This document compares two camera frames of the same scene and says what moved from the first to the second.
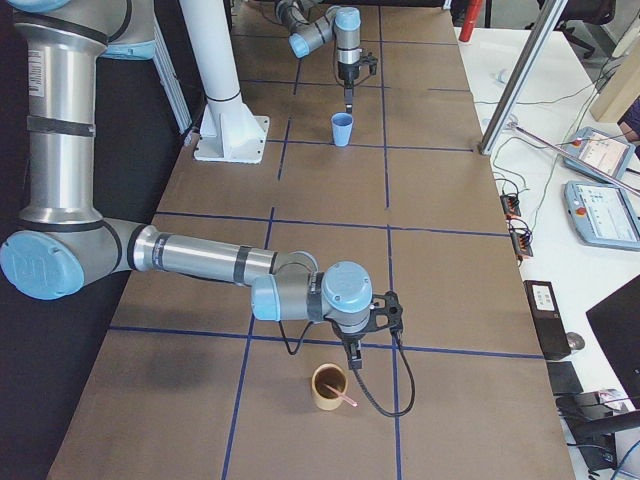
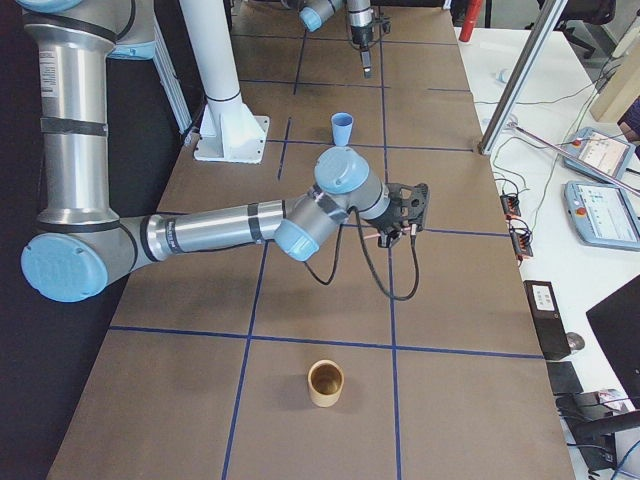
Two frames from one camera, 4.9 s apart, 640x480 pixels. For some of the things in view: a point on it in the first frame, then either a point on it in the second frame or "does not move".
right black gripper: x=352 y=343 -> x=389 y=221
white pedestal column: x=228 y=131 does not move
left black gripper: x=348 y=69 -> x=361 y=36
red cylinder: x=473 y=8 does not move
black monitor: x=615 y=325 does not move
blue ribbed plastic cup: x=342 y=123 does not move
